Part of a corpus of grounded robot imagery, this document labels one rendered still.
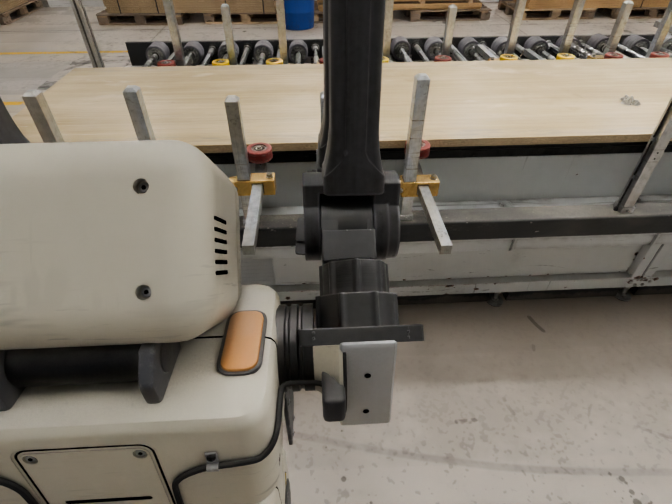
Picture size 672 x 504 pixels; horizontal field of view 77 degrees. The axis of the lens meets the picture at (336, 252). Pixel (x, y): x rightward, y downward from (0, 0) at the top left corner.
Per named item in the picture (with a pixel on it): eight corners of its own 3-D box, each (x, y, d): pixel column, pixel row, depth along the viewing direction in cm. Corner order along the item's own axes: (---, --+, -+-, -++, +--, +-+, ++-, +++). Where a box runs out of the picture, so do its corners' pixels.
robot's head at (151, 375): (177, 461, 34) (145, 374, 28) (17, 470, 33) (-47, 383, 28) (197, 387, 40) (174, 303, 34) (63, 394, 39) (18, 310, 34)
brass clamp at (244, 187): (275, 196, 129) (273, 181, 125) (230, 197, 128) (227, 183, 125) (276, 185, 133) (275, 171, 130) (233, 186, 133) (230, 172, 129)
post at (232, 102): (259, 242, 142) (237, 98, 110) (248, 242, 141) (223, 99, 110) (259, 235, 144) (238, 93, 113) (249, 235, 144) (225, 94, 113)
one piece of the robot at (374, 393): (390, 426, 42) (398, 344, 36) (340, 428, 42) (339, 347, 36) (376, 352, 51) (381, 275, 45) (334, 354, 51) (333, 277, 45)
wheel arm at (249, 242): (256, 257, 107) (254, 244, 104) (242, 257, 107) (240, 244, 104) (267, 169, 140) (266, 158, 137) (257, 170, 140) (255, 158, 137)
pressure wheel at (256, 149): (247, 175, 141) (242, 143, 134) (270, 170, 144) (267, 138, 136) (254, 187, 136) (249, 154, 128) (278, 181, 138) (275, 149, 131)
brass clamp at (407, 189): (437, 197, 132) (440, 183, 129) (394, 198, 132) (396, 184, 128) (433, 186, 137) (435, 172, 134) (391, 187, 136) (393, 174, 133)
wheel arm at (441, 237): (450, 256, 111) (453, 243, 108) (438, 257, 111) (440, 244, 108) (417, 171, 144) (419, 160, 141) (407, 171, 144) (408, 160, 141)
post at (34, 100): (102, 241, 138) (34, 93, 107) (91, 242, 138) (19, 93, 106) (106, 234, 140) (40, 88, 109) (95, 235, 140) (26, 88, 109)
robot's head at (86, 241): (209, 347, 29) (203, 127, 29) (-115, 362, 28) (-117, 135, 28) (245, 320, 43) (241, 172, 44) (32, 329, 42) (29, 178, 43)
